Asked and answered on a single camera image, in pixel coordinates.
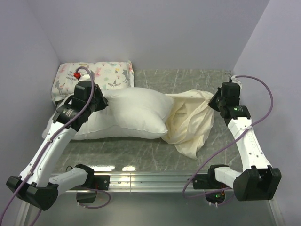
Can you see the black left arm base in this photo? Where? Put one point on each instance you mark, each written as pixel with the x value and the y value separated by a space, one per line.
pixel 93 183

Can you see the cream satin pillowcase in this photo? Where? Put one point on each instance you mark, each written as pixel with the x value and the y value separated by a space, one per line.
pixel 190 122

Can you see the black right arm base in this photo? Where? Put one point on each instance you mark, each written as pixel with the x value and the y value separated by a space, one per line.
pixel 214 191

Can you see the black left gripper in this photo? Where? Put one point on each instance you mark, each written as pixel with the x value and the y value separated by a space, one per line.
pixel 103 103

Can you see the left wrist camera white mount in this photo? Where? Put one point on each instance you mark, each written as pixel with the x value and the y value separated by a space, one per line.
pixel 83 76

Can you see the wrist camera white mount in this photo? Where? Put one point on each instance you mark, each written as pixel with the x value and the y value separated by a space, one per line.
pixel 234 79
pixel 83 76

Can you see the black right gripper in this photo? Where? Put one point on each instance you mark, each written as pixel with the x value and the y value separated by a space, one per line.
pixel 211 103

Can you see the animal print patterned pillow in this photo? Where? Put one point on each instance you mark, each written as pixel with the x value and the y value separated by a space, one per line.
pixel 108 75

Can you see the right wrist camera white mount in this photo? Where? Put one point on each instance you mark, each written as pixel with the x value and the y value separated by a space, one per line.
pixel 234 79

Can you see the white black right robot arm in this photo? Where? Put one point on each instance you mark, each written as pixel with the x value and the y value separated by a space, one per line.
pixel 239 122

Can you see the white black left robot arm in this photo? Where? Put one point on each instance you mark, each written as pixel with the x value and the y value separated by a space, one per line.
pixel 35 184

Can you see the aluminium mounting rail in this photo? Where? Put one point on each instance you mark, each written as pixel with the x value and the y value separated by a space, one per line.
pixel 150 181

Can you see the white pillow insert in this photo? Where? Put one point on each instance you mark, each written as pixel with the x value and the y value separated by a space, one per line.
pixel 131 112

